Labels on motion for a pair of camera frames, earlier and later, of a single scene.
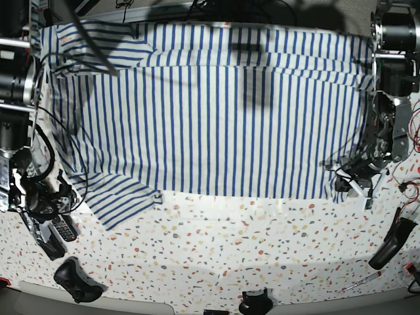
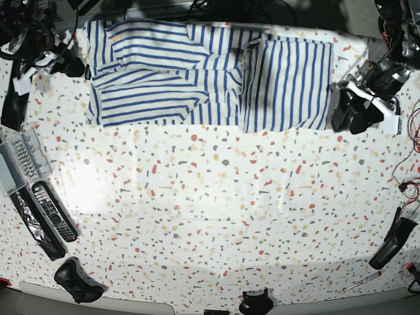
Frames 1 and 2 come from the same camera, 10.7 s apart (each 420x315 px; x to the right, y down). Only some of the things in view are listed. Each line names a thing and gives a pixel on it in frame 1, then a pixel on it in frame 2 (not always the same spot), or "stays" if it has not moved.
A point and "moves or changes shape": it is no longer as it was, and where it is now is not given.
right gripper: (363, 177) → (389, 108)
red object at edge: (6, 279) stays
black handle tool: (399, 233) stays
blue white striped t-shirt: (205, 109) moves or changes shape
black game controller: (82, 287) stays
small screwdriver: (366, 279) stays
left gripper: (43, 203) → (22, 81)
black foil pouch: (52, 249) stays
